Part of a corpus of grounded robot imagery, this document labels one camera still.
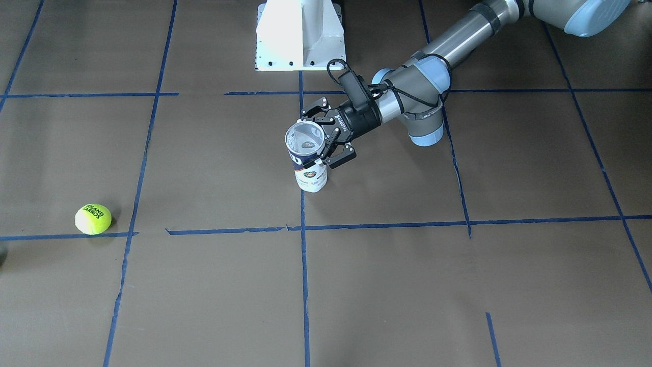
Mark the yellow Roland Garros tennis ball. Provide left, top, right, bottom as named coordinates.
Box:
left=74, top=203, right=113, bottom=235

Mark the brown paper table cover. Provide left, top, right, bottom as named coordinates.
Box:
left=2, top=1, right=650, bottom=366

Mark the clear Wilson tennis ball can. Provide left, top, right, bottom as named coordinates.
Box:
left=285, top=119, right=328, bottom=193

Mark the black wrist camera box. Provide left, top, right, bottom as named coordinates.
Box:
left=338, top=70, right=373, bottom=113

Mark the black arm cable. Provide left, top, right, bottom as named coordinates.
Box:
left=327, top=53, right=452, bottom=110

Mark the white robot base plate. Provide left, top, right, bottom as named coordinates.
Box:
left=255, top=1, right=346, bottom=71

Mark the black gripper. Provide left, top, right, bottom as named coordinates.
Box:
left=301, top=98, right=381, bottom=169

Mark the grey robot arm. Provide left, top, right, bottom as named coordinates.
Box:
left=293, top=1, right=629, bottom=170

